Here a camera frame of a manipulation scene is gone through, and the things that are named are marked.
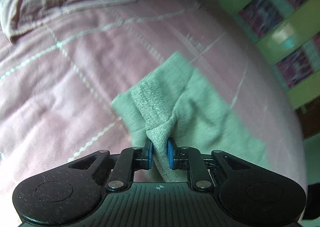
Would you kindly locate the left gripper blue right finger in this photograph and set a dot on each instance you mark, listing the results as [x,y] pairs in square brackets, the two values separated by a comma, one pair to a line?
[190,160]

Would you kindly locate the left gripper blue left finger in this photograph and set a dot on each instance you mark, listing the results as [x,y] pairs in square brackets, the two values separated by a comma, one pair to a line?
[126,163]

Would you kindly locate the pink checked bed sheet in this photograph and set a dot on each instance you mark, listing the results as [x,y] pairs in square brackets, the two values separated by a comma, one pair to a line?
[58,82]

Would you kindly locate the lower right purple poster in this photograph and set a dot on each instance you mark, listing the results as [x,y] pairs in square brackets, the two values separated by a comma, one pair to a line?
[296,67]

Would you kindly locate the lower left purple poster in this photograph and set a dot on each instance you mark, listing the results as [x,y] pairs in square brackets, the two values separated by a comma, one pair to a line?
[259,17]

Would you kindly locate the cream wardrobe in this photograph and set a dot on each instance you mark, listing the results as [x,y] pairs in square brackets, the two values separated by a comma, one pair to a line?
[286,32]

